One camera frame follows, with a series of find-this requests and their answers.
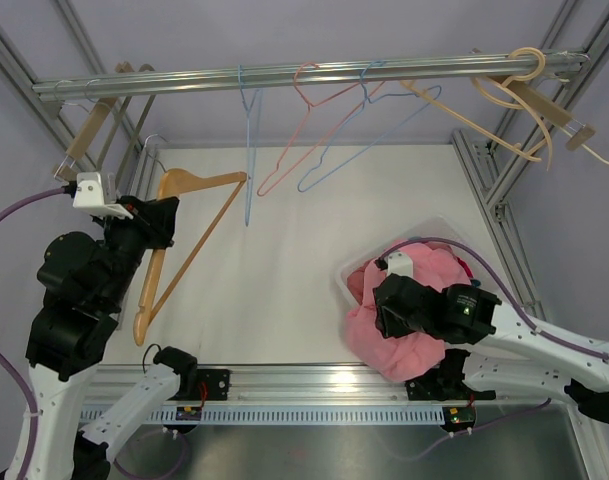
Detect light blue wire hanger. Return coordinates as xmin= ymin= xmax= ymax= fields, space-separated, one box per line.
xmin=296 ymin=60 xmax=443 ymax=193

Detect white plastic basket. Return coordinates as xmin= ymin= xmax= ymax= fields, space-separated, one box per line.
xmin=333 ymin=215 xmax=503 ymax=308

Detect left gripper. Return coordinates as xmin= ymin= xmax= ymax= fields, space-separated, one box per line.
xmin=95 ymin=194 xmax=180 ymax=308

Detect curved wooden hanger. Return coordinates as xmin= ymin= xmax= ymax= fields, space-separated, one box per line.
xmin=471 ymin=47 xmax=553 ymax=168

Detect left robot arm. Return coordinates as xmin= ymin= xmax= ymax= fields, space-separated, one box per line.
xmin=0 ymin=196 xmax=199 ymax=479

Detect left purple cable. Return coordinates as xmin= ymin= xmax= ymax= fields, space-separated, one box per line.
xmin=0 ymin=187 xmax=193 ymax=480

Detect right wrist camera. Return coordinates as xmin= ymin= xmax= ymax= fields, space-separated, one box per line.
xmin=375 ymin=251 xmax=414 ymax=278

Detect salmon pink t shirt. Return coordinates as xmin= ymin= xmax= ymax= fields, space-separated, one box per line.
xmin=347 ymin=239 xmax=455 ymax=306

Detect white slotted cable duct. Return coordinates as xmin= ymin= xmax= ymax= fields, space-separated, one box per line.
xmin=144 ymin=405 xmax=445 ymax=426

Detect wooden clip hanger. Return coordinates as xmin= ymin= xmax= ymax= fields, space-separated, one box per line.
xmin=507 ymin=81 xmax=596 ymax=151

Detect pink wire hanger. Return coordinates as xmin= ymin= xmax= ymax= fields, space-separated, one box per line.
xmin=256 ymin=62 xmax=360 ymax=198

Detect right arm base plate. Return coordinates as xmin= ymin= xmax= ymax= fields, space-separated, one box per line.
xmin=405 ymin=365 xmax=480 ymax=402

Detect light pink t shirt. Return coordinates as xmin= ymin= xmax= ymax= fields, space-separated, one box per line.
xmin=344 ymin=238 xmax=470 ymax=384

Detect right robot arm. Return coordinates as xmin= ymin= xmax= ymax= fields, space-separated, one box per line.
xmin=373 ymin=274 xmax=609 ymax=424

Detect magenta t shirt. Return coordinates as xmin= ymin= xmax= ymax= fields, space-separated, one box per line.
xmin=457 ymin=258 xmax=481 ymax=287

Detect front aluminium rail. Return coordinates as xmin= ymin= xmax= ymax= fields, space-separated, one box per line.
xmin=83 ymin=363 xmax=593 ymax=405

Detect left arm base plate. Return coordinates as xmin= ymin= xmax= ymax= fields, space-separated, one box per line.
xmin=171 ymin=367 xmax=231 ymax=401

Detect aluminium hanging rail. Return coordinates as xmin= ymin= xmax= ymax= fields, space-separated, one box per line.
xmin=32 ymin=50 xmax=588 ymax=102

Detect wooden hanger with shirt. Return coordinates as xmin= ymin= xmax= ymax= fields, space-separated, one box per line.
xmin=132 ymin=133 xmax=249 ymax=347

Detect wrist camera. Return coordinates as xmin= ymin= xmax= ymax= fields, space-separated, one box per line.
xmin=375 ymin=251 xmax=414 ymax=278
xmin=67 ymin=172 xmax=133 ymax=220

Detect thin wooden hanger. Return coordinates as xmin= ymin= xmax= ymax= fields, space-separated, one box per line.
xmin=399 ymin=79 xmax=553 ymax=163

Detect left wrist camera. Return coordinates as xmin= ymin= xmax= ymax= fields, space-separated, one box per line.
xmin=67 ymin=172 xmax=133 ymax=220

